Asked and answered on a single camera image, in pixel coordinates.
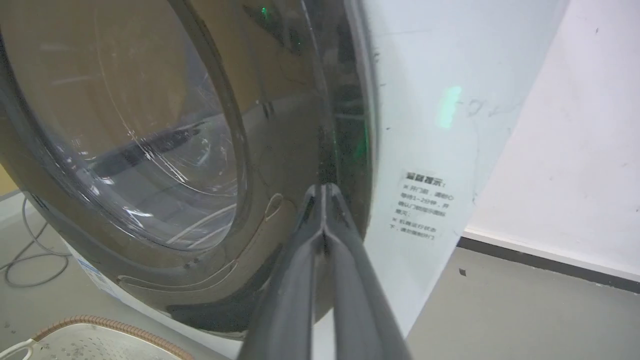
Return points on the warning sticker with black text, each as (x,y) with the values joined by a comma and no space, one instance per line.
(422,206)

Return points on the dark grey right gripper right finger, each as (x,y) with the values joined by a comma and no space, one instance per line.
(357,300)

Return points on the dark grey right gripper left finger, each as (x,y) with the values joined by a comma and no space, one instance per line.
(285,300)

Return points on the white laundry basket brown rim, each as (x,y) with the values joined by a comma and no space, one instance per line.
(100,342)

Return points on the dark round washing machine door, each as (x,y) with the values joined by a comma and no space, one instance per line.
(280,125)

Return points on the blue and white label sticker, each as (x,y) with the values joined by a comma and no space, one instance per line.
(97,275)

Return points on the white washing machine body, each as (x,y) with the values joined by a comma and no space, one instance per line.
(440,100)

